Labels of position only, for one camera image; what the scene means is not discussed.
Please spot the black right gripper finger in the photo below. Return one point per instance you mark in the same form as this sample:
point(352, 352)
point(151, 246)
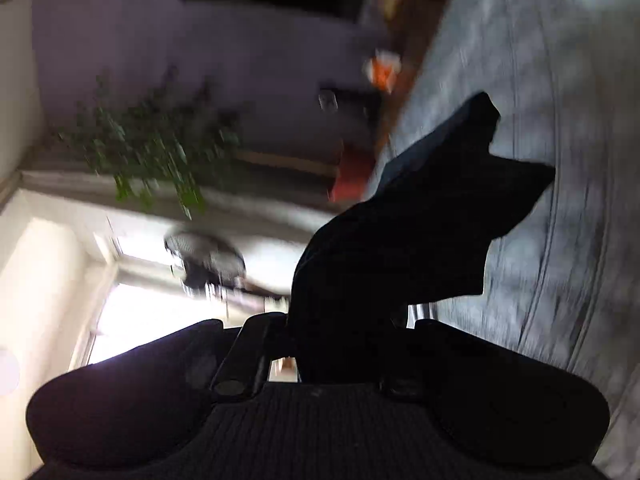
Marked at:
point(246, 368)

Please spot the dark navy garment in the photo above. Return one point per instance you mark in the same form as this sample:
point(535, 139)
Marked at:
point(422, 237)

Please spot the standing fan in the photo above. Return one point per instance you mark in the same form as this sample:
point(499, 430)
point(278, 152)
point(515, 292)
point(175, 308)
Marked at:
point(210, 264)

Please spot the red plant pot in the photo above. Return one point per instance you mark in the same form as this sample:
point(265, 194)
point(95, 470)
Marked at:
point(352, 174)

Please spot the potted tree plant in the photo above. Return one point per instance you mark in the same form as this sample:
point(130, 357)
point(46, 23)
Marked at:
point(178, 140)

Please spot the black speaker device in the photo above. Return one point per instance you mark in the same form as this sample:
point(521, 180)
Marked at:
point(363, 104)

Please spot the orange tissue pack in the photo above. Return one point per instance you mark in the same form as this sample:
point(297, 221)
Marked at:
point(382, 70)

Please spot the wooden tv stand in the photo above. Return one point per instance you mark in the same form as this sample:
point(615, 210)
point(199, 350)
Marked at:
point(413, 25)

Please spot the grey quilted bed cover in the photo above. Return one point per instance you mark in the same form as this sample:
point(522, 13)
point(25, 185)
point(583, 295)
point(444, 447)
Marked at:
point(563, 287)

